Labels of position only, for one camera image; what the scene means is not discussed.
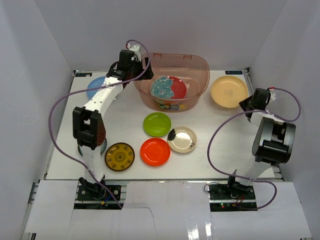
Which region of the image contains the red plate with teal flower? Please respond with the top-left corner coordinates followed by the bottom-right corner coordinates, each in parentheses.
top-left (150, 75), bottom-right (188, 99)

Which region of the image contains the dark blue ceramic plate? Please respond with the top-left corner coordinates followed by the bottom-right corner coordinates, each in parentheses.
top-left (154, 97), bottom-right (183, 105)

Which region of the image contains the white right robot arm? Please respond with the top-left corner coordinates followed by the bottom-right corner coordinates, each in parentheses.
top-left (225, 88), bottom-right (296, 200)

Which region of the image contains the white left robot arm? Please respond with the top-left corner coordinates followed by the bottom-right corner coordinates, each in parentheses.
top-left (72, 45), bottom-right (154, 200)

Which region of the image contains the pink translucent plastic bin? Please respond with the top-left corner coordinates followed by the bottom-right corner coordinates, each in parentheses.
top-left (134, 53), bottom-right (210, 113)

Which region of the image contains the pale yellow plastic plate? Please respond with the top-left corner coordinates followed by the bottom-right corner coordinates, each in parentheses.
top-left (210, 75), bottom-right (249, 109)

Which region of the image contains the light blue plastic plate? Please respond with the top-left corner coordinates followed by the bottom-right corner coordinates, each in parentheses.
top-left (86, 76), bottom-right (106, 100)

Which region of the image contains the right dark table label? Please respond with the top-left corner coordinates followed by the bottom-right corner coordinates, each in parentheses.
top-left (225, 70), bottom-right (243, 75)

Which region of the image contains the dark table label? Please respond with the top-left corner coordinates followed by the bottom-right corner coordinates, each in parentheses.
top-left (74, 72), bottom-right (92, 78)
top-left (225, 70), bottom-right (243, 75)

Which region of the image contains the left dark table label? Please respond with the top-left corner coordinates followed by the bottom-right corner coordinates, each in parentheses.
top-left (74, 72), bottom-right (92, 78)

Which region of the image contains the lime green plastic plate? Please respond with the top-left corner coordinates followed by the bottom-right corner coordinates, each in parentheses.
top-left (143, 112), bottom-right (172, 137)

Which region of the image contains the cream plate with black flowers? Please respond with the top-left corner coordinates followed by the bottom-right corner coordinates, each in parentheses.
top-left (167, 126), bottom-right (197, 154)

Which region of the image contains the orange plastic plate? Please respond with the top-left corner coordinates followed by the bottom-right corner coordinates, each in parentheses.
top-left (140, 137), bottom-right (171, 167)

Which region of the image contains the small blue patterned plate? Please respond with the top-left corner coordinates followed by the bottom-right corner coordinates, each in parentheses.
top-left (77, 138), bottom-right (107, 156)

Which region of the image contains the yellow patterned brown-rimmed plate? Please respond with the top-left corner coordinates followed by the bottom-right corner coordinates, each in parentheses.
top-left (104, 142), bottom-right (135, 172)

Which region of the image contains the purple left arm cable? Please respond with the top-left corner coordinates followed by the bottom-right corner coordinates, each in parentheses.
top-left (48, 39), bottom-right (151, 210)

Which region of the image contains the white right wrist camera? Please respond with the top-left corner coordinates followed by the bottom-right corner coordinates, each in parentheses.
top-left (266, 87), bottom-right (276, 104)

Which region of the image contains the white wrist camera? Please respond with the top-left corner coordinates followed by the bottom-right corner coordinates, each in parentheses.
top-left (126, 43), bottom-right (142, 62)
top-left (266, 87), bottom-right (276, 104)

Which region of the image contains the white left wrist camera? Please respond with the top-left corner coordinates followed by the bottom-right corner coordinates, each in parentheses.
top-left (126, 43), bottom-right (142, 62)

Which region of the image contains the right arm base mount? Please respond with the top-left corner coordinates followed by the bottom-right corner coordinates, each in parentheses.
top-left (203, 182), bottom-right (258, 213)

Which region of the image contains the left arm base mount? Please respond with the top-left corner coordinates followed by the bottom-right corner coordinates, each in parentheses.
top-left (73, 184), bottom-right (121, 210)

